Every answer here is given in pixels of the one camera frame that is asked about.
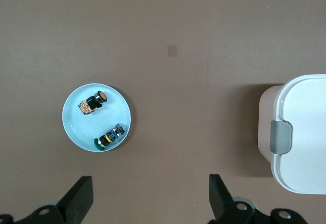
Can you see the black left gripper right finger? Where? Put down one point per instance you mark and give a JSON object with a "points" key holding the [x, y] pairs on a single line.
{"points": [[221, 201]]}

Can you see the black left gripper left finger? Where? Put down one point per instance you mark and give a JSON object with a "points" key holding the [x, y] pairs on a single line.
{"points": [[79, 196]]}

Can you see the light blue round plate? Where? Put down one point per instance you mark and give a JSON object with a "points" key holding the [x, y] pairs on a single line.
{"points": [[76, 127]]}

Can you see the white lunch box grey latches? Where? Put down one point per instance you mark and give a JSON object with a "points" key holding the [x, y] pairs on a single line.
{"points": [[305, 132]]}

